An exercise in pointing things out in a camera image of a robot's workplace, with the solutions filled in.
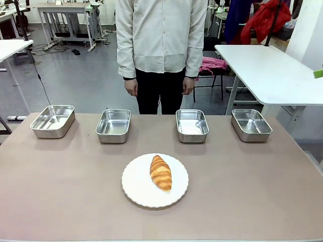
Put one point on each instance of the person's right hand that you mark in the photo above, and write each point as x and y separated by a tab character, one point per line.
131	87

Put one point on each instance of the person's left hand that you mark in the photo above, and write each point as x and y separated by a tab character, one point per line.
188	86

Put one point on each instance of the rectangular stainless steel container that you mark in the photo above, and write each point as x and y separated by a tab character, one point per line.
114	125
191	125
251	125
53	121

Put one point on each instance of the pink cloth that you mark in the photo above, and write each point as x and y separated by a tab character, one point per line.
213	64

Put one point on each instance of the black folding chair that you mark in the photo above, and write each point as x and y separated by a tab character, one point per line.
214	65

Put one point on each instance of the person in cream shirt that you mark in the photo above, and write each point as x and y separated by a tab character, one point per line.
161	37

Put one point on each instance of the blue hanging garment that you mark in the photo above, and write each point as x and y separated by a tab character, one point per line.
236	20

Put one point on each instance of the white side table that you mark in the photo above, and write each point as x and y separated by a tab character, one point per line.
272	73

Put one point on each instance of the golden brown croissant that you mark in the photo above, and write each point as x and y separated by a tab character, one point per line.
161	174

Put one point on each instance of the white scalloped plate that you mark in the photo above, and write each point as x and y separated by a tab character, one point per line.
141	181

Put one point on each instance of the red jacket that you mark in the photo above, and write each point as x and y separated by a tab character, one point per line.
262	20

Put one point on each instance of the white power strip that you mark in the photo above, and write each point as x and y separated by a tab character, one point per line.
16	117

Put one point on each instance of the white desk with grey legs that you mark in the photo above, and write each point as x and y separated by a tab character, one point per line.
10	49

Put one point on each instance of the green gripper part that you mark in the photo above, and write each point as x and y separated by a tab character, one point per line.
318	73

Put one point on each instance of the grey workbench with frame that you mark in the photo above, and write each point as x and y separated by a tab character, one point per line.
68	20

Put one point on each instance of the black camera pole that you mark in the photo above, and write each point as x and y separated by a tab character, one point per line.
273	22

